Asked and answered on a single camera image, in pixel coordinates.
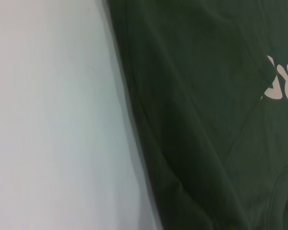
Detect dark green FREE t-shirt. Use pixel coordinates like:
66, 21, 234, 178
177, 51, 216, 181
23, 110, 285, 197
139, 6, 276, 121
102, 0, 288, 230

